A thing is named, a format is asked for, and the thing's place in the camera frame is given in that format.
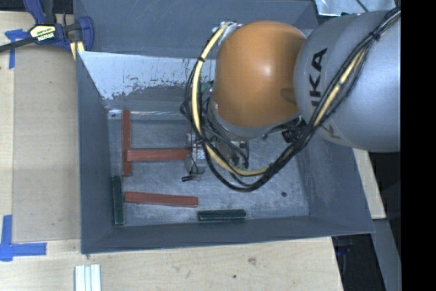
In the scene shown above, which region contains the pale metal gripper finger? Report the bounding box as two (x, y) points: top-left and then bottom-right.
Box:
(185, 133), (206, 151)
(184, 150), (206, 183)

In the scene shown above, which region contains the red-brown flat block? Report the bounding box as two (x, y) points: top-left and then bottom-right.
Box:
(121, 109), (134, 178)
(126, 147), (193, 163)
(123, 191), (200, 209)

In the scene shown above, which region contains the dark green flat block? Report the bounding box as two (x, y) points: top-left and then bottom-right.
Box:
(112, 174), (125, 226)
(197, 209), (247, 222)

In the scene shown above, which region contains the grey metal bin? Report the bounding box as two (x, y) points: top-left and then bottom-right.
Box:
(72, 0), (376, 255)

